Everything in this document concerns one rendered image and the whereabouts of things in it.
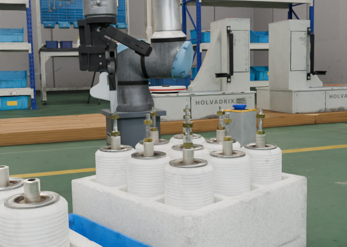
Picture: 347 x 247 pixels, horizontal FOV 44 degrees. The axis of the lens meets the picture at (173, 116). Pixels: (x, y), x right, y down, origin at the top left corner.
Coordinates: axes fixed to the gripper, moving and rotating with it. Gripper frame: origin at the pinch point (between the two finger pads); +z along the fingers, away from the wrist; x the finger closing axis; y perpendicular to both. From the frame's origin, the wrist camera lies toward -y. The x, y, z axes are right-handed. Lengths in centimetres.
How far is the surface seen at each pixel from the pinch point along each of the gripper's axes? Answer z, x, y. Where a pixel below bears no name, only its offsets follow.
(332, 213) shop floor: 37, -19, -60
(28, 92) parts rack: 21, -428, 126
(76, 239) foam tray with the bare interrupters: 16.1, 36.7, 5.3
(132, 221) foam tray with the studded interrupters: 21.2, 17.7, -2.7
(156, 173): 12.8, 14.4, -8.0
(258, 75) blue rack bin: 18, -514, -179
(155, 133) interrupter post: 7.9, -5.8, -8.9
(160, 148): 11.0, -2.4, -9.9
